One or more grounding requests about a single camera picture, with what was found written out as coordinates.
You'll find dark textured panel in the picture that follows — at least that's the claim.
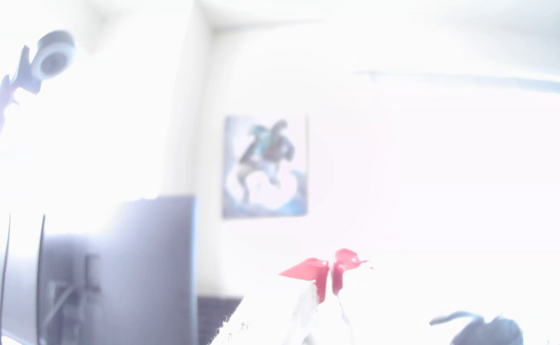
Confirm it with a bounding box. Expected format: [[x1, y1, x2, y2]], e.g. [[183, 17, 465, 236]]
[[197, 296, 243, 345]]

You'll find stainless steel pitcher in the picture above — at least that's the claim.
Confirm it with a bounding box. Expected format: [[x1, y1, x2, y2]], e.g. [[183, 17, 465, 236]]
[[428, 311, 525, 345]]

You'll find thin black cable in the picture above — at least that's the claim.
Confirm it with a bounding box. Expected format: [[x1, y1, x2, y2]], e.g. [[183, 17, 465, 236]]
[[0, 213, 12, 345]]

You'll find wall poster with figure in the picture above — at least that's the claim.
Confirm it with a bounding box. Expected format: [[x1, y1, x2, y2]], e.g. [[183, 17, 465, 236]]
[[222, 114, 309, 219]]

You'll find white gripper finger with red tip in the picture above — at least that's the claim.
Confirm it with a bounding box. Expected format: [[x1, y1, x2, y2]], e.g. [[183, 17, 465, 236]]
[[312, 249, 386, 345], [213, 258, 331, 345]]

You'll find dark computer monitor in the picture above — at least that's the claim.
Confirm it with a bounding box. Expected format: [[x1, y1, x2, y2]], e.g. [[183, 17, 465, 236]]
[[0, 195, 198, 345]]

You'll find round webcam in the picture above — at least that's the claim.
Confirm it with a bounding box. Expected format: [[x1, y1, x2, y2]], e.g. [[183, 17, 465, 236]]
[[30, 30, 77, 81]]

